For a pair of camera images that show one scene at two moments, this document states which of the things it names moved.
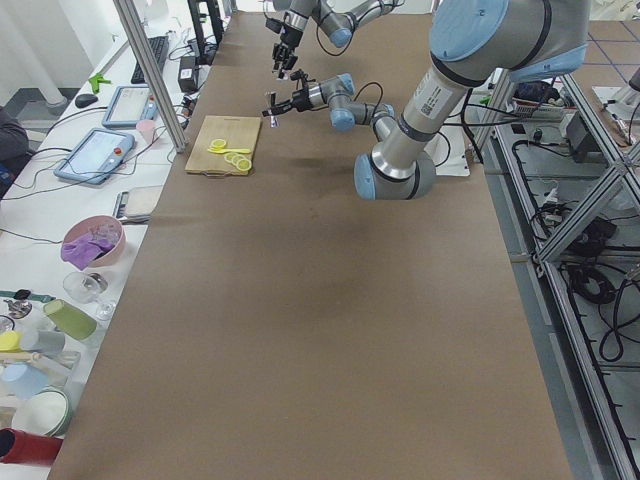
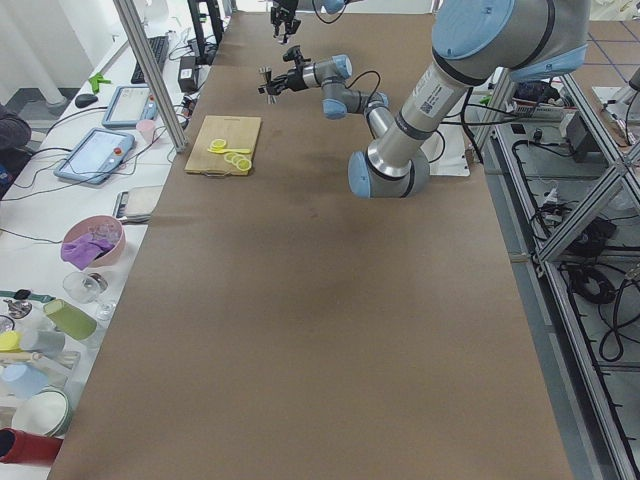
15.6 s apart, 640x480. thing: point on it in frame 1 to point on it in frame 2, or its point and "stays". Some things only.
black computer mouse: (83, 100) stays
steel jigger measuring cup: (274, 119) to (263, 73)
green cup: (70, 320) stays
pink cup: (146, 128) stays
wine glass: (85, 288) stays
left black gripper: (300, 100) to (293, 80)
